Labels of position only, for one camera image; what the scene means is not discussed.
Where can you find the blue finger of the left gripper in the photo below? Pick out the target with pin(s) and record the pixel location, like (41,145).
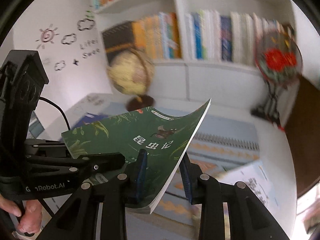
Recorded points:
(82,167)

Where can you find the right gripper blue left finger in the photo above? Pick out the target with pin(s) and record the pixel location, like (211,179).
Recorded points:
(140,172)

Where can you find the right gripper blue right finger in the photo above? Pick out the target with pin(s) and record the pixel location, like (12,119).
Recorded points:
(190,173)

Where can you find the dark green insect book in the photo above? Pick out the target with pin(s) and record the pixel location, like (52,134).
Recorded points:
(164,136)

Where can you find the blue fairy tales book 02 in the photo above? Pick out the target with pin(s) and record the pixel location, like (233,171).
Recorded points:
(89,118)

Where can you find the row of black books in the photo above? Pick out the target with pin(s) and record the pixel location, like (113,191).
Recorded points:
(118,38)

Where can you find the row of orange books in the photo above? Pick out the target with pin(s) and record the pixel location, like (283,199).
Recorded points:
(157,36)

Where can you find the row of white blue books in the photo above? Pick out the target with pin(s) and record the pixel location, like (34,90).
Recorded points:
(233,38)

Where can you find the person's left hand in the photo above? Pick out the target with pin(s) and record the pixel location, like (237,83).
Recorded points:
(31,220)

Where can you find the patterned blue table mat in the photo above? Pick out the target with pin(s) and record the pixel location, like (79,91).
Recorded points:
(218,146)

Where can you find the antique yellow globe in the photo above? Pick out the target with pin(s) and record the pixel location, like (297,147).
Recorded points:
(131,72)

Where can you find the white bookshelf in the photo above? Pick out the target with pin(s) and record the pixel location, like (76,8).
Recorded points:
(228,84)

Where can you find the red flower round fan ornament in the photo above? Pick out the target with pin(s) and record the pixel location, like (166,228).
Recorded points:
(280,62)

